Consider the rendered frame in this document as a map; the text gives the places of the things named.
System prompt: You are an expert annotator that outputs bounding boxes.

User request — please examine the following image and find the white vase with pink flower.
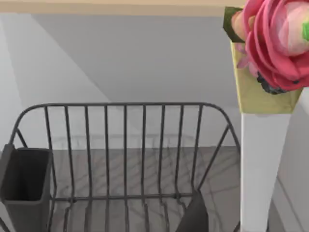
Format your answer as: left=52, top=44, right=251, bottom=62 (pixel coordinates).
left=222, top=0, right=309, bottom=232

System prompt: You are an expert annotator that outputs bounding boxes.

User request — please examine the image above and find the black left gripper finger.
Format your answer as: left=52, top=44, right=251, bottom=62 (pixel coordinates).
left=176, top=190, right=210, bottom=232

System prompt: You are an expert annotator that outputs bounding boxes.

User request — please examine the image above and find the pale wooden board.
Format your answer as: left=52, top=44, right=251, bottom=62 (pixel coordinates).
left=0, top=0, right=245, bottom=16

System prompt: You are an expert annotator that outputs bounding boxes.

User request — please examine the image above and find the dark grey wire dish rack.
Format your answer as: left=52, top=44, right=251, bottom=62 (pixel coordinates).
left=0, top=102, right=242, bottom=232

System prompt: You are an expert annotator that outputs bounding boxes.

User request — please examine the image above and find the dark grey cutlery holder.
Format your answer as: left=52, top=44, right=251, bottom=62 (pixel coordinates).
left=0, top=144, right=54, bottom=232

